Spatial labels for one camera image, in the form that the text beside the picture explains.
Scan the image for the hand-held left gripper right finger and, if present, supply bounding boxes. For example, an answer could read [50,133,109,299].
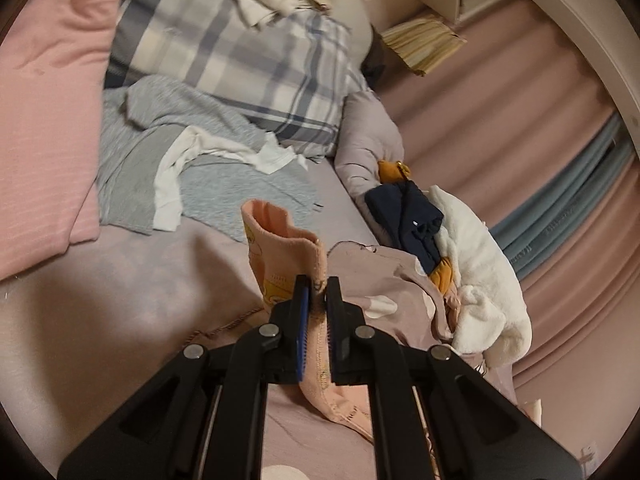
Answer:
[326,277,584,480]

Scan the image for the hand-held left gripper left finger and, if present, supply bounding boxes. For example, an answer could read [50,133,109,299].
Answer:
[56,275,312,480]

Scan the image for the pink printed small pants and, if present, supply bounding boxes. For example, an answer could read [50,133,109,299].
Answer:
[241,199,376,446]

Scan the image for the mauve polka dot blanket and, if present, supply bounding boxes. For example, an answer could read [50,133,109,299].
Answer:
[192,242,518,480]

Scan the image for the navy garment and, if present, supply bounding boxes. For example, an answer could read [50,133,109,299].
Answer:
[364,180,446,276]

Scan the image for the white fleece garment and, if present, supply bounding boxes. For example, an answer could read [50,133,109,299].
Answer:
[427,185,533,366]

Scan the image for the grey knit garment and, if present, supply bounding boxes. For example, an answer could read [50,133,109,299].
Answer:
[95,76,323,246]

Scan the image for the mustard yellow garment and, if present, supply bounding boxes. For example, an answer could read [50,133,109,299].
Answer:
[377,159,453,295]

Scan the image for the lavender pillow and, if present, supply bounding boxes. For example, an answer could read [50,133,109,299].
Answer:
[334,91,406,211]

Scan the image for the white shirt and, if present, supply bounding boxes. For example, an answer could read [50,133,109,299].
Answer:
[152,125,308,233]

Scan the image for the blue-grey curtain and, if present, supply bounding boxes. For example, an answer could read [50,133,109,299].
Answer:
[487,112,636,281]

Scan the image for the pink curtain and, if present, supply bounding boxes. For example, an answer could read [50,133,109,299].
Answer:
[375,0,640,461]

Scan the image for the plaid pillow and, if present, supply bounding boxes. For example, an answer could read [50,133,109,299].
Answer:
[105,0,373,163]

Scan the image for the yellow striped cloth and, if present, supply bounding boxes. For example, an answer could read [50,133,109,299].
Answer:
[380,16,468,77]

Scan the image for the pink striped quilt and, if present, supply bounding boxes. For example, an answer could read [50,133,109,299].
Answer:
[0,0,131,281]

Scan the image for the white door frame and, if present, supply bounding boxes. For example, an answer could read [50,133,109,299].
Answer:
[552,0,640,93]

